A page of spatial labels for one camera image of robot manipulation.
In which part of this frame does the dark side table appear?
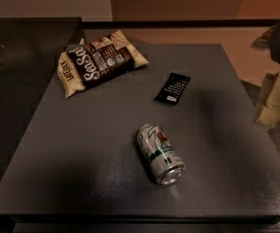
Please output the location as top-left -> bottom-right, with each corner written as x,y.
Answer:
0,18 -> 78,181

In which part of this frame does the brown sea salt chip bag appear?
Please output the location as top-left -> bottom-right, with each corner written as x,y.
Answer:
57,30 -> 149,98

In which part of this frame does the black snack bar wrapper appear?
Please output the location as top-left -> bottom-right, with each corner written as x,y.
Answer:
155,73 -> 191,105

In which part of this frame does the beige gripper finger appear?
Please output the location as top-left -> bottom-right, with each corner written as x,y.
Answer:
255,71 -> 280,126

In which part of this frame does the silver 7up soda can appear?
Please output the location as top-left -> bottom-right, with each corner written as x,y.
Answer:
136,123 -> 186,185

